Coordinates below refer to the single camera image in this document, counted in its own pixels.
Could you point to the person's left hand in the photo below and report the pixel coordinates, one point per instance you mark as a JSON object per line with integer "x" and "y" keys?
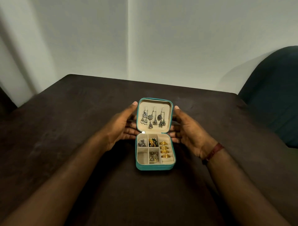
{"x": 118, "y": 130}

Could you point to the person's right hand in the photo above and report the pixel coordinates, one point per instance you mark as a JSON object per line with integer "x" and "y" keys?
{"x": 191, "y": 135}

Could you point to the silver pearl cluster earring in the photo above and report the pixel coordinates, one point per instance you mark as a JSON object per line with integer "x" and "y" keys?
{"x": 140, "y": 143}

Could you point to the small silver drop earring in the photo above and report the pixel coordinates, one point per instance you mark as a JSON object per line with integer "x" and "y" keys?
{"x": 144, "y": 142}

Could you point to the gold flower earring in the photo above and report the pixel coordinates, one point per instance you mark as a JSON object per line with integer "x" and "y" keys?
{"x": 150, "y": 142}

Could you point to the green and gold earring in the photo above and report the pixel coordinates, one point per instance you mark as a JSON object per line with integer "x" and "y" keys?
{"x": 154, "y": 141}

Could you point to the teal jewelry box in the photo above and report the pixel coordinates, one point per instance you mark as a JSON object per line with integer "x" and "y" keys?
{"x": 154, "y": 167}

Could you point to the person's right forearm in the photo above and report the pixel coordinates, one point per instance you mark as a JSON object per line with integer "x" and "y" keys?
{"x": 246, "y": 193}

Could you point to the person's left forearm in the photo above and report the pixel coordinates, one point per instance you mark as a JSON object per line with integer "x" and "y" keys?
{"x": 53, "y": 186}

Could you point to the red thread wristband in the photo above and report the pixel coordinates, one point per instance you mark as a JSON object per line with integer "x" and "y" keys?
{"x": 213, "y": 151}

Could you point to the dark brown curtain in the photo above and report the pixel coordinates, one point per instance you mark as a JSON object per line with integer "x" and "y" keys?
{"x": 7, "y": 104}

